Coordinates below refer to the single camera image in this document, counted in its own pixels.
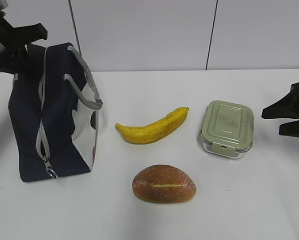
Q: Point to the brown bread roll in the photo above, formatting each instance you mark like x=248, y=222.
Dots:
x=163, y=184

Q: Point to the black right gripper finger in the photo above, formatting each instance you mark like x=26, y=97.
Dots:
x=287, y=107
x=290, y=129

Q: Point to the green lid glass container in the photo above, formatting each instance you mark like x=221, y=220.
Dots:
x=227, y=129

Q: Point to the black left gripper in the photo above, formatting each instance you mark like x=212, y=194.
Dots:
x=14, y=57

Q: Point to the yellow banana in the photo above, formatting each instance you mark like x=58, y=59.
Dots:
x=155, y=131

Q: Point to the navy insulated lunch bag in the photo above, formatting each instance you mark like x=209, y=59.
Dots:
x=55, y=114

